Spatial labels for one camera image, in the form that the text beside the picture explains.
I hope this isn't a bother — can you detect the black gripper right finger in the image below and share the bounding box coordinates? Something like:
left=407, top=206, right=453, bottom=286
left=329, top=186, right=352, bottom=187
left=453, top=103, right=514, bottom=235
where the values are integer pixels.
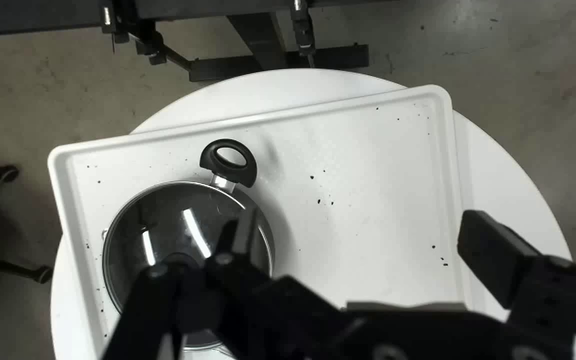
left=456, top=207, right=576, bottom=360

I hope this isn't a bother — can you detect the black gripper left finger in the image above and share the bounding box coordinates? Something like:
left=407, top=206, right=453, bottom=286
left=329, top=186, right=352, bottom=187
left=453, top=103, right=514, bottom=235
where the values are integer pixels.
left=103, top=206, right=284, bottom=360

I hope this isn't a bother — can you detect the glass pot lid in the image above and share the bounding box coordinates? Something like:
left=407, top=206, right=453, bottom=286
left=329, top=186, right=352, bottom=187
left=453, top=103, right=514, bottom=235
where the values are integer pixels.
left=103, top=182, right=273, bottom=351

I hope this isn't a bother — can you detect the white round table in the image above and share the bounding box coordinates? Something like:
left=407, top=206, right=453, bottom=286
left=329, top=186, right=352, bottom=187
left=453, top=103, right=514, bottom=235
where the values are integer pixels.
left=48, top=65, right=576, bottom=360

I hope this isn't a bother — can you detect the white plastic tray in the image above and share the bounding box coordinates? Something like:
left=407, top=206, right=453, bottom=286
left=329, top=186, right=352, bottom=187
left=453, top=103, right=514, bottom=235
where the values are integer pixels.
left=45, top=82, right=511, bottom=360

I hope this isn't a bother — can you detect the black pot with loop handles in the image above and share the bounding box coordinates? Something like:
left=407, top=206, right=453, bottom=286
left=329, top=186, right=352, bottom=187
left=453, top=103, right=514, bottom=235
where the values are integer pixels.
left=99, top=137, right=277, bottom=356

